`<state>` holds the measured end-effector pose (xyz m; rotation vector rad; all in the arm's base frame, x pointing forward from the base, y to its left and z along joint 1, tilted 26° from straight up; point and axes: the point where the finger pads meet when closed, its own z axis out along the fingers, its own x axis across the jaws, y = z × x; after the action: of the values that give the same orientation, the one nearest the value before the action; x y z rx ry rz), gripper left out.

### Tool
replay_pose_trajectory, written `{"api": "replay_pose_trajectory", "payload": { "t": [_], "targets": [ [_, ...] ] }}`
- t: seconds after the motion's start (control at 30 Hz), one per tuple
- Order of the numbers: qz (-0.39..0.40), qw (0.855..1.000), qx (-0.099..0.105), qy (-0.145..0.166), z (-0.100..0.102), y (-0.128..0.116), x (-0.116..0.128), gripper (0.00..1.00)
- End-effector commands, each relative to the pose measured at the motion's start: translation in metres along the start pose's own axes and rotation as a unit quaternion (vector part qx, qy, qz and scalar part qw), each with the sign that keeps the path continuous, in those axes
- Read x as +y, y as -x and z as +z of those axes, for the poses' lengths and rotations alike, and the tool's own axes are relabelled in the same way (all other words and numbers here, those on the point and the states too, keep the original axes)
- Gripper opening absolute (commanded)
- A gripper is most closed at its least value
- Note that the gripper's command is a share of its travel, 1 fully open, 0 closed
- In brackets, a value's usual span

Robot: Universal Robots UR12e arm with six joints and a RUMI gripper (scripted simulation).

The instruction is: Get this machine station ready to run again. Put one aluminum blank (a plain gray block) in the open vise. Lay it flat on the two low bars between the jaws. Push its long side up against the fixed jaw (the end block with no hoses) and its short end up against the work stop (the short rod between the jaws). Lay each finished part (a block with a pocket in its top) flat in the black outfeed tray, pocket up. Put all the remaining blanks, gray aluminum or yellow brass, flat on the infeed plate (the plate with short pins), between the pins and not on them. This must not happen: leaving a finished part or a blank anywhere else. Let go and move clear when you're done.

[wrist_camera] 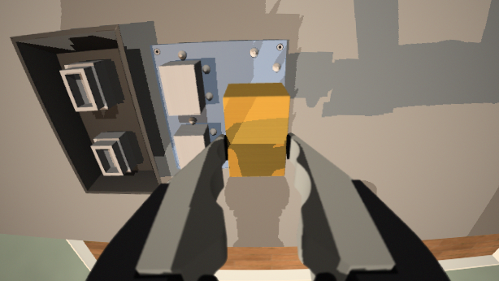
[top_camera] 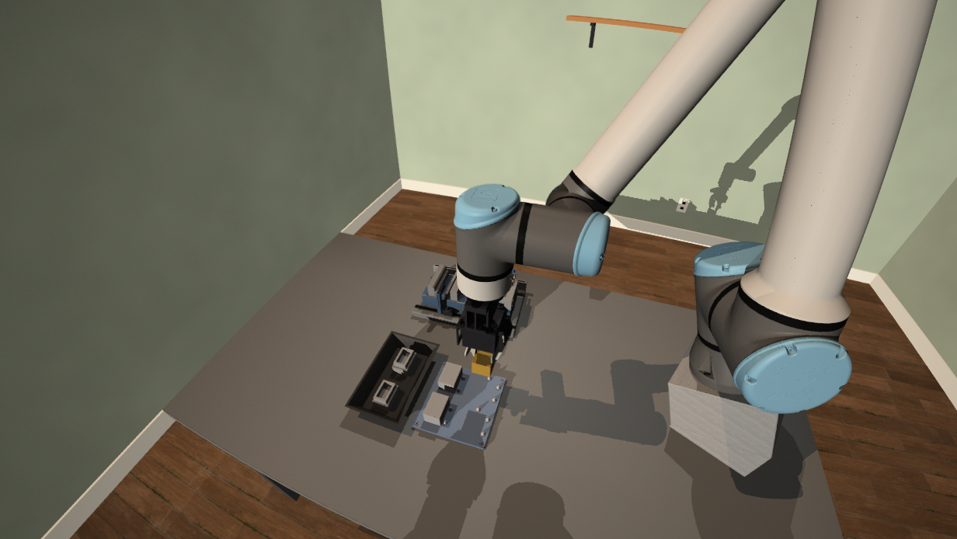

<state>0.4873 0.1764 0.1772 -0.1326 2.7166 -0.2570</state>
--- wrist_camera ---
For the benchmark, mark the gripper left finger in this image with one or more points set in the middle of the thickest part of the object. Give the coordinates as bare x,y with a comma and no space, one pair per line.
178,233

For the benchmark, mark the yellow rectangular block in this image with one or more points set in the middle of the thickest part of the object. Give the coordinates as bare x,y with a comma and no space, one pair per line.
256,119

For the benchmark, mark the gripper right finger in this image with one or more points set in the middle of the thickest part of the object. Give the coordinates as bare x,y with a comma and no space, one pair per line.
346,230

